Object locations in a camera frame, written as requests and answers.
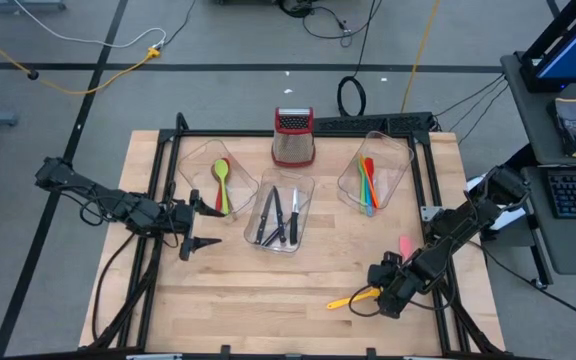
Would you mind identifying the computer monitor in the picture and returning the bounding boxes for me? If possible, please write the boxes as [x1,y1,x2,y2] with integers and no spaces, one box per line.
[519,0,576,94]

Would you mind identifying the silver metal bracket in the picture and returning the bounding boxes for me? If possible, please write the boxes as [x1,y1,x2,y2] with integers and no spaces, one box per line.
[419,205,443,223]

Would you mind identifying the small black-handled knife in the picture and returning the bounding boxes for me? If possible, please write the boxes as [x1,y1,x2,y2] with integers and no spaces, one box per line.
[261,185,289,249]

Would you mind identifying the pink silicone spatula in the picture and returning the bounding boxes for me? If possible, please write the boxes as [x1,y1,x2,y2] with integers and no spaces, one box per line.
[398,235,416,262]

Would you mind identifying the yellow floor cable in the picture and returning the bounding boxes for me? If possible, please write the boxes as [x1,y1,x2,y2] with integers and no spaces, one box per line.
[0,19,162,97]

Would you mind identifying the dark-handled kitchen knife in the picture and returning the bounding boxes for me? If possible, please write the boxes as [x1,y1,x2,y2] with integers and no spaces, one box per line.
[288,187,301,247]

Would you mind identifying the black table frame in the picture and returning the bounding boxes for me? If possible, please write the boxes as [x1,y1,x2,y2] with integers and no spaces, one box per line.
[85,111,507,360]

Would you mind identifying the orange silicone spatula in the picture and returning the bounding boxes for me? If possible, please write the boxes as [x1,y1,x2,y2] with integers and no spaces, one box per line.
[359,155,381,210]

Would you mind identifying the metal box grater red handle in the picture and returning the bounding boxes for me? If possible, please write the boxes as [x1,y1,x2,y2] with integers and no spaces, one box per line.
[270,106,317,169]

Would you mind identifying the long red silicone spatula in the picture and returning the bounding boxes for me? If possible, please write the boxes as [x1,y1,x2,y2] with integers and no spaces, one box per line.
[364,156,377,201]

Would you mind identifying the clear plastic bin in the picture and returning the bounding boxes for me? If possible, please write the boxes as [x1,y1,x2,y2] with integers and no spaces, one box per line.
[177,138,260,222]
[337,130,416,218]
[243,167,316,254]

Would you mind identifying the teal silicone spatula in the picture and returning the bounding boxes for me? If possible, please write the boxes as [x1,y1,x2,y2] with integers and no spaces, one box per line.
[362,175,374,218]

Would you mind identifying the green silicone spatula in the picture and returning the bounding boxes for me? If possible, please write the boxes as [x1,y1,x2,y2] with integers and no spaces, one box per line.
[356,155,369,215]

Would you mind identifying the large black-handled knife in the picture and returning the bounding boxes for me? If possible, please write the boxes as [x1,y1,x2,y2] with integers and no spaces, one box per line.
[254,185,276,246]

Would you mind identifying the dark red silicone utensil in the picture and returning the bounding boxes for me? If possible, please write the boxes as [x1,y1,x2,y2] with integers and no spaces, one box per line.
[210,157,232,187]

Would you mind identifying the grey keyboard desk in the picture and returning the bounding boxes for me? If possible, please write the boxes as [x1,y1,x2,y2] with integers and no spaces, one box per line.
[519,164,576,277]

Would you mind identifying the coiled black floor cable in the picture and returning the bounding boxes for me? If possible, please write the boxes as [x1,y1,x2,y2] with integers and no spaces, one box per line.
[336,74,368,118]

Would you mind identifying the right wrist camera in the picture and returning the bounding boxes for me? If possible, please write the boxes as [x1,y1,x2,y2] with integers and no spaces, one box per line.
[366,251,405,289]

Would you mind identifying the orange floor cable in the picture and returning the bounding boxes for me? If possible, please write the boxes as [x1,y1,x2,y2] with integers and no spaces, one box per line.
[399,0,442,114]

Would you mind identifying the black power strip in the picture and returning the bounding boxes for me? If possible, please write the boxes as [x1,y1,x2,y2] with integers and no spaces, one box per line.
[313,111,435,135]

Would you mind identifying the yellow silicone spatula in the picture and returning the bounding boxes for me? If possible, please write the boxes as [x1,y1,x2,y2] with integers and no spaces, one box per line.
[326,288,383,311]

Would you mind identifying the white floor cable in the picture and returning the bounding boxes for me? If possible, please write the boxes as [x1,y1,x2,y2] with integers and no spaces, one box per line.
[13,0,168,51]

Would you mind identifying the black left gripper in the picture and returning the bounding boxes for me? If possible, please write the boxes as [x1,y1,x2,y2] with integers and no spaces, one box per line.
[160,188,226,262]

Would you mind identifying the black side desk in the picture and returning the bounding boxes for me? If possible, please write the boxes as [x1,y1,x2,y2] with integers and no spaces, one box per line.
[499,51,576,167]

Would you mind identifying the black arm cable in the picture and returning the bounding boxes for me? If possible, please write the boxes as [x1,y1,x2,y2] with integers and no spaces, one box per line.
[90,231,137,346]

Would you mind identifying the tangled black floor cables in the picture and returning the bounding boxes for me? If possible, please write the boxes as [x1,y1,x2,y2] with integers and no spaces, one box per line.
[276,0,385,49]

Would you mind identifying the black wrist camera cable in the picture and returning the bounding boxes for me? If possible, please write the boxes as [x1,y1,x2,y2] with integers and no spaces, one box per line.
[347,284,385,318]

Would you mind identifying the pair of work gloves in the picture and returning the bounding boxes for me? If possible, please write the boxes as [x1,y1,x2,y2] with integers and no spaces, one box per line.
[546,96,576,160]

